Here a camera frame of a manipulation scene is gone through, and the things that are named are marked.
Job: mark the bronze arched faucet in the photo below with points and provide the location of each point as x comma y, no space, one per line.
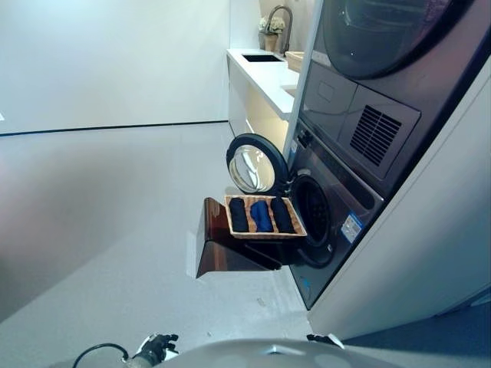
288,23

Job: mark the grey washing machine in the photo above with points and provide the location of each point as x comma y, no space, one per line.
345,199

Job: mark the white flowers in pot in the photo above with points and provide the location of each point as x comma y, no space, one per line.
271,27

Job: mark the energy label sticker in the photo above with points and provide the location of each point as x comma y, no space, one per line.
352,228

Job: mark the white sink counter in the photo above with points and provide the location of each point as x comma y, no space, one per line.
268,84

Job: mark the rectangular wicker basket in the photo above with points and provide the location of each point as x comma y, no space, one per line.
234,234

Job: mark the round washing machine door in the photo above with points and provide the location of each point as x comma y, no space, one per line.
278,161

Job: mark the black sink basin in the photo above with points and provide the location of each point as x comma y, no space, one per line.
261,58

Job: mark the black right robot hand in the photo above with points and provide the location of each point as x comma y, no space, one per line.
324,339

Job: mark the grey robot torso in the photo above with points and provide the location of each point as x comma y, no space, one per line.
276,356

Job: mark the grey dryer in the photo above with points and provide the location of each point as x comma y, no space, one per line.
330,99

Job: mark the glossy brown stool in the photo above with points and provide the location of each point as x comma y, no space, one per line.
215,253

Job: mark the black cloth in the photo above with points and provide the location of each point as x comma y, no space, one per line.
239,214
283,216

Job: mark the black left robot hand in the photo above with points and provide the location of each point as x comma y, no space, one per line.
156,345

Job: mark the blue cloth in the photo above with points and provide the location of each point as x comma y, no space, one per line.
262,216

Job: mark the white blue barcode sticker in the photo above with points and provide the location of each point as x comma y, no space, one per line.
294,146

